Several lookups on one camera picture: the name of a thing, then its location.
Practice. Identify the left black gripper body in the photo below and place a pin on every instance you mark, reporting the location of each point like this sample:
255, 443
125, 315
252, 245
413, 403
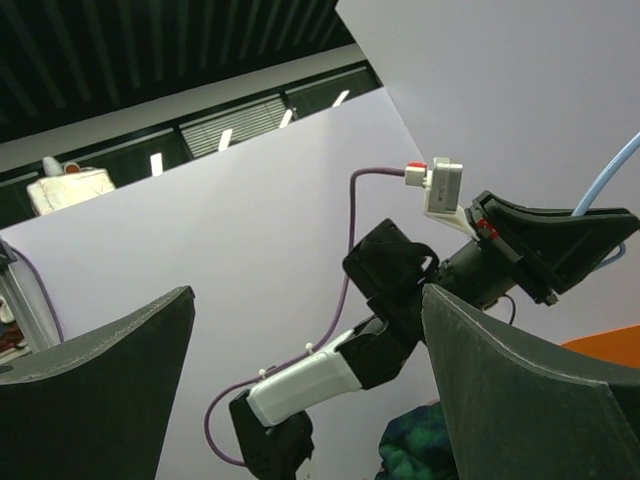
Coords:
499, 227

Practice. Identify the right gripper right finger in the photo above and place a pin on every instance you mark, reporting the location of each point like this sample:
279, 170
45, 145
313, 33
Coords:
520, 407

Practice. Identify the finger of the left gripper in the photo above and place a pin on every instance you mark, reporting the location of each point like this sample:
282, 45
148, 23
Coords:
557, 231
563, 272

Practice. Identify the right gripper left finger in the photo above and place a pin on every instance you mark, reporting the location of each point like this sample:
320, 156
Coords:
97, 406

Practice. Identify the light blue hanger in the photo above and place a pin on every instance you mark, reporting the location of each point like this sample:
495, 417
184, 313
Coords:
598, 185

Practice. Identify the dark green plaid skirt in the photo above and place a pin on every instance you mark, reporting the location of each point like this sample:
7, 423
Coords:
416, 445

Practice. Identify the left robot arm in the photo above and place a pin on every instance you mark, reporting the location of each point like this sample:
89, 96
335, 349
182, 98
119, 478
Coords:
271, 420

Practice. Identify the orange plastic bin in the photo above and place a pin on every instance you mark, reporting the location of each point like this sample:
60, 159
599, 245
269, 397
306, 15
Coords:
620, 346

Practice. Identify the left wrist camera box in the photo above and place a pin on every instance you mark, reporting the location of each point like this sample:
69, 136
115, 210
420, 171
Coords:
441, 182

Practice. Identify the white box behind wall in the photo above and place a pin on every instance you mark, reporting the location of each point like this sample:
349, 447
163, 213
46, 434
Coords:
66, 184

